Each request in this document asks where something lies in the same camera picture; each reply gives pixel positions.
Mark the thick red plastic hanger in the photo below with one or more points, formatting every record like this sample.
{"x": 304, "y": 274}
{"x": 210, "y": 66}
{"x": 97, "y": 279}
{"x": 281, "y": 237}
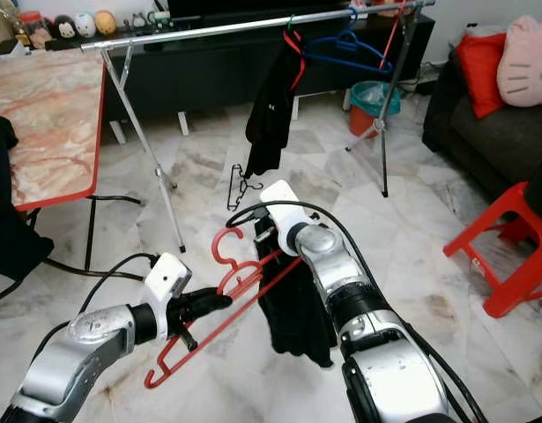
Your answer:
{"x": 231, "y": 284}

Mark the black round doll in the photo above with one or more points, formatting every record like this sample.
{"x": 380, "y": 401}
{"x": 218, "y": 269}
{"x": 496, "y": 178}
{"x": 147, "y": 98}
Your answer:
{"x": 64, "y": 27}

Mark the marble table red edge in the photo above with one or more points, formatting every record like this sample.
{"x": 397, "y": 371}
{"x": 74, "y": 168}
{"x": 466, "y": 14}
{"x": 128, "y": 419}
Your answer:
{"x": 41, "y": 115}

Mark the teal plastic bag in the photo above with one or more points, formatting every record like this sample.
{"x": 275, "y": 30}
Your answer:
{"x": 374, "y": 95}

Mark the red lidded jar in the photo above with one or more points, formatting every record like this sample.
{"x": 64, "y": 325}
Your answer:
{"x": 34, "y": 29}

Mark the tall glass bottle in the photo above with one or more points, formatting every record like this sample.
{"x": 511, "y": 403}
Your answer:
{"x": 11, "y": 19}

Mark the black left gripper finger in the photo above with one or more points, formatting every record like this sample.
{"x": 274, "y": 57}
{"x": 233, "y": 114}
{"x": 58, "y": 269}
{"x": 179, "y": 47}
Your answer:
{"x": 211, "y": 298}
{"x": 204, "y": 312}

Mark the white round doll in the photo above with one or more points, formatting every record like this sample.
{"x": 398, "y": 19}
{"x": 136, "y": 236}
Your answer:
{"x": 85, "y": 24}

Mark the small white box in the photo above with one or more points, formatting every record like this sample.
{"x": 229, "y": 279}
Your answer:
{"x": 11, "y": 48}

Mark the black shirt green print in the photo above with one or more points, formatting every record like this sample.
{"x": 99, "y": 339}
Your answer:
{"x": 297, "y": 317}

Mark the black TV cabinet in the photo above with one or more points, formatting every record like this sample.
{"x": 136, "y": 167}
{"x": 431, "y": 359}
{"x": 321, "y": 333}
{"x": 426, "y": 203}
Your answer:
{"x": 209, "y": 70}

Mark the red hanger green hook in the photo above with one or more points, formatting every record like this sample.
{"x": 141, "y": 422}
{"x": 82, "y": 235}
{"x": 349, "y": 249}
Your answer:
{"x": 293, "y": 37}

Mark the red cushion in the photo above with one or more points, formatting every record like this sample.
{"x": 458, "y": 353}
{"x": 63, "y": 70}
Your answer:
{"x": 482, "y": 70}

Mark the blue hanger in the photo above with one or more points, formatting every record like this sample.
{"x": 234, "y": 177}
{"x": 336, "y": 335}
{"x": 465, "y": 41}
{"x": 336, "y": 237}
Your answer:
{"x": 348, "y": 44}

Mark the green mug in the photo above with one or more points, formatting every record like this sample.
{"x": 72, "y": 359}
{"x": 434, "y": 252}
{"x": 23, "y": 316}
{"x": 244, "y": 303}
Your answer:
{"x": 160, "y": 18}

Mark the black garment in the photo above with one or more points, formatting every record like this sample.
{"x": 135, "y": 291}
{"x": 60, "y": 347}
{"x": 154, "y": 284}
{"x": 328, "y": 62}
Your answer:
{"x": 11, "y": 220}

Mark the red plastic stool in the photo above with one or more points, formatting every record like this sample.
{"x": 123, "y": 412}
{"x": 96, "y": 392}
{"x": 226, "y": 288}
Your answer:
{"x": 513, "y": 211}

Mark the black television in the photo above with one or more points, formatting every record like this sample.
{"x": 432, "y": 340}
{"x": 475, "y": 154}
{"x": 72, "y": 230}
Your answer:
{"x": 262, "y": 5}

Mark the hanging black t-shirt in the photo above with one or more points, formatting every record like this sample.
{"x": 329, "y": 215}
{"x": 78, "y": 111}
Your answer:
{"x": 270, "y": 119}

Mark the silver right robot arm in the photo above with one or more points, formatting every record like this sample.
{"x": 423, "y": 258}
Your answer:
{"x": 385, "y": 361}

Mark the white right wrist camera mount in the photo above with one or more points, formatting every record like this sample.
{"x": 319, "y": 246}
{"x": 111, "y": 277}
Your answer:
{"x": 284, "y": 211}

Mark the orange round doll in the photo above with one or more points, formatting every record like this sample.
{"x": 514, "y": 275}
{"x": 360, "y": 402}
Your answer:
{"x": 105, "y": 22}

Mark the red bucket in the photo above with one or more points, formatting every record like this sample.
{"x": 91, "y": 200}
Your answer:
{"x": 360, "y": 123}

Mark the dark grey fabric sofa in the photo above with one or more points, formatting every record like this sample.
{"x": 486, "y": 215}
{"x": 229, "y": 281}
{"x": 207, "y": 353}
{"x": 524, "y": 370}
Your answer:
{"x": 500, "y": 145}

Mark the pink cat face cushion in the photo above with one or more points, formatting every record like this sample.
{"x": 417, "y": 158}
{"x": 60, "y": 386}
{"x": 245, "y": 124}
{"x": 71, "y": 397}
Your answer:
{"x": 526, "y": 62}

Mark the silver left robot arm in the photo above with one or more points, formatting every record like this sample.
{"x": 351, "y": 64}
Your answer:
{"x": 77, "y": 352}

